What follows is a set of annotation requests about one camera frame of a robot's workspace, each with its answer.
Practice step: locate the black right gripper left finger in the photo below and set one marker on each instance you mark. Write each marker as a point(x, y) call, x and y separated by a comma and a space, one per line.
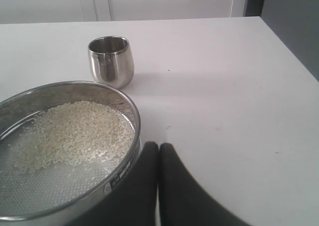
point(133, 201)

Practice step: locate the yellow white grain pile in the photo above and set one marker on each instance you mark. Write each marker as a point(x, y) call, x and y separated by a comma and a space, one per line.
point(73, 133)

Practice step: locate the small stainless steel cup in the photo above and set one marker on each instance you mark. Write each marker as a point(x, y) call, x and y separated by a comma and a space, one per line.
point(111, 61)

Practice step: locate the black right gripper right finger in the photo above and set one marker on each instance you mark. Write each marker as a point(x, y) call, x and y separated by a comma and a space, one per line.
point(182, 201)

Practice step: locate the round steel mesh sieve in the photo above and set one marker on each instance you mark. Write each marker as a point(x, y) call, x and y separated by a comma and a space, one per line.
point(60, 193)

